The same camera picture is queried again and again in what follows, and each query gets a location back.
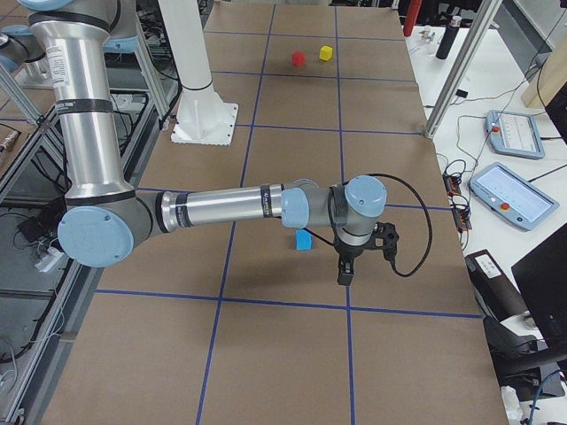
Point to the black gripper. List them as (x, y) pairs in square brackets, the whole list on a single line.
[(348, 251)]

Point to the blue block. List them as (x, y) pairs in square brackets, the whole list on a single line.
[(303, 240)]

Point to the red block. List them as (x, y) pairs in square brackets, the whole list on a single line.
[(298, 58)]

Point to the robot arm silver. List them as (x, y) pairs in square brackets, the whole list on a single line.
[(106, 218)]

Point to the orange circuit board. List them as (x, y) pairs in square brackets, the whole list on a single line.
[(452, 185)]

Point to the near teach pendant tablet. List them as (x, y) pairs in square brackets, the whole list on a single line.
[(512, 197)]

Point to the teach pendant tablet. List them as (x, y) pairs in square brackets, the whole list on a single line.
[(514, 134), (512, 197)]

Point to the black monitor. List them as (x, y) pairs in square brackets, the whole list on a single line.
[(541, 278)]

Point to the far teach pendant tablet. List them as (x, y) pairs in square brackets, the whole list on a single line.
[(514, 134)]

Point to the yellow block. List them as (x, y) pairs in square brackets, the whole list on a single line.
[(326, 53)]

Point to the black cylinder bottle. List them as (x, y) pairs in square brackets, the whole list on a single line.
[(448, 37)]

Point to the red cylinder bottle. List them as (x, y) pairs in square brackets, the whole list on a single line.
[(413, 10)]

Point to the white power strip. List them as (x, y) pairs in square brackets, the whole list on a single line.
[(49, 259)]

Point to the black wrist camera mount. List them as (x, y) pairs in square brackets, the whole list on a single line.
[(386, 239)]

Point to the white pedestal column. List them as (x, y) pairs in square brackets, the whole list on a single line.
[(202, 117)]

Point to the aluminium frame post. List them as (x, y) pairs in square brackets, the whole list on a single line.
[(474, 37)]

